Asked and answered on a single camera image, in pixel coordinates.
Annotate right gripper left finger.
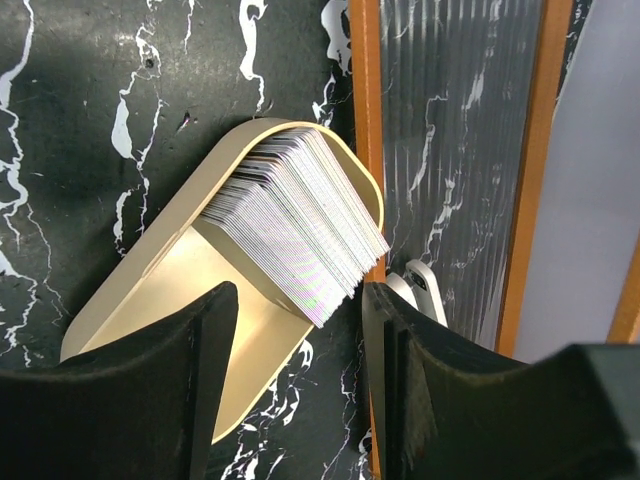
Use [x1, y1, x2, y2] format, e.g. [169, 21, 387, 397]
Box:
[1, 282, 239, 479]

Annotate wooden tray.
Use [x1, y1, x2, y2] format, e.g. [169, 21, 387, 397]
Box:
[59, 117, 386, 446]

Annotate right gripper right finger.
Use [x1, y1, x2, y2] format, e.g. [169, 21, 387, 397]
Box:
[361, 283, 639, 479]

